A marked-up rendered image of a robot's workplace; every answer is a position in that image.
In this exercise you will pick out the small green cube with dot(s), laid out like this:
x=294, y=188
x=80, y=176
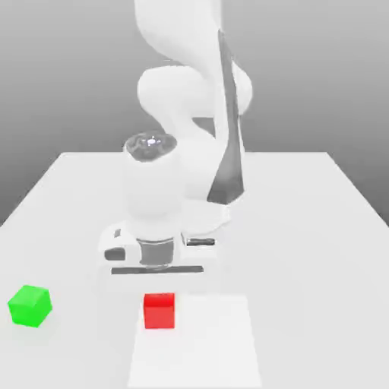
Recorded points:
x=29, y=306

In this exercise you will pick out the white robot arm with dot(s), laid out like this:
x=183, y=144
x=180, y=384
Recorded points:
x=158, y=188

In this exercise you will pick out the small red cube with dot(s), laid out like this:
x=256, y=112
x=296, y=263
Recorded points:
x=159, y=313

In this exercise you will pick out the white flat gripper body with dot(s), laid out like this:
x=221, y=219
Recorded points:
x=157, y=270

